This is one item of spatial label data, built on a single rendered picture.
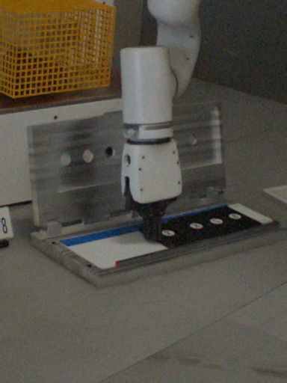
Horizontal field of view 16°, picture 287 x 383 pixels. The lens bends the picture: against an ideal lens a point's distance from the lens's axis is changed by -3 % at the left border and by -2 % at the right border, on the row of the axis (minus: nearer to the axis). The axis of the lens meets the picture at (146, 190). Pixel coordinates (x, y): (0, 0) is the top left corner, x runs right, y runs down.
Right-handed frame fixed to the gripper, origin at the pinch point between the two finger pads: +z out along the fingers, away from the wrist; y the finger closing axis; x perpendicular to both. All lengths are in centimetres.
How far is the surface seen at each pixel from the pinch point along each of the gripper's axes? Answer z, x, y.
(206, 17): -33, 195, 193
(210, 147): -10.0, 11.4, 24.5
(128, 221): 0.5, 9.2, 1.8
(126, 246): 2.5, 1.0, -5.1
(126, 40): -23, 231, 176
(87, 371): 10.5, -26.8, -34.2
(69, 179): -8.6, 11.4, -8.9
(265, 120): -7, 54, 84
